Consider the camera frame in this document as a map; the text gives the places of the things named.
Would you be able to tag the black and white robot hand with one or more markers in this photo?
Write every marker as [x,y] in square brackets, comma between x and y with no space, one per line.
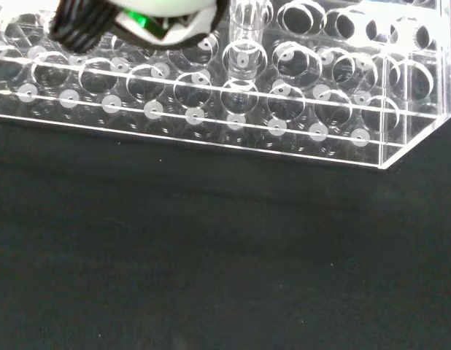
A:
[163,14]

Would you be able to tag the clear test tube rack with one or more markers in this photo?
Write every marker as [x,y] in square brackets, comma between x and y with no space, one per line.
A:
[320,109]

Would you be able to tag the black bench cloth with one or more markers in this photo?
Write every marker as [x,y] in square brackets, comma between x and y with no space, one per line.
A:
[211,255]

